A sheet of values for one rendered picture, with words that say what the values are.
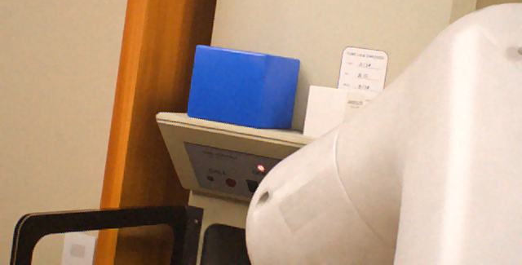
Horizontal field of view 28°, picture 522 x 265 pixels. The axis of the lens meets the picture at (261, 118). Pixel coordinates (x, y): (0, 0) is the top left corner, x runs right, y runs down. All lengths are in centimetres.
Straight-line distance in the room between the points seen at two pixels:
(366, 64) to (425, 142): 75
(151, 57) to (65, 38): 71
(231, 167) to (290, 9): 22
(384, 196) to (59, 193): 148
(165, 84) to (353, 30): 27
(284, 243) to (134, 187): 72
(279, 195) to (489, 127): 19
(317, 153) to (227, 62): 60
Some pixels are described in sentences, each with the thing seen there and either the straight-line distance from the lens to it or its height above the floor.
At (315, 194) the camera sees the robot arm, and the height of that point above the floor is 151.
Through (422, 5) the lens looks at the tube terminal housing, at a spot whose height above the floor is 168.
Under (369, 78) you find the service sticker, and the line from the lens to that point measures 129.
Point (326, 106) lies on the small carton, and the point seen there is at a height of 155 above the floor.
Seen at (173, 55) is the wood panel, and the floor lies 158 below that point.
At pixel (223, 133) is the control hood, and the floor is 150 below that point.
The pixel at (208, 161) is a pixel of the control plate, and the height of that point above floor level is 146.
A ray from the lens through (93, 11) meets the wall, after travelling 202.
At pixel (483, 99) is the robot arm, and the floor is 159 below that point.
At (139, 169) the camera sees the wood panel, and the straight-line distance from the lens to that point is 138.
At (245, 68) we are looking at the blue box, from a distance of 124.
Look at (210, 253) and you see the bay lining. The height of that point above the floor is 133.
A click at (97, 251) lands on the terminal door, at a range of 126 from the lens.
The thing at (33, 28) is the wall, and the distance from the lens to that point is 210.
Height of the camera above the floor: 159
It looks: 3 degrees down
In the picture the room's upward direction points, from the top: 8 degrees clockwise
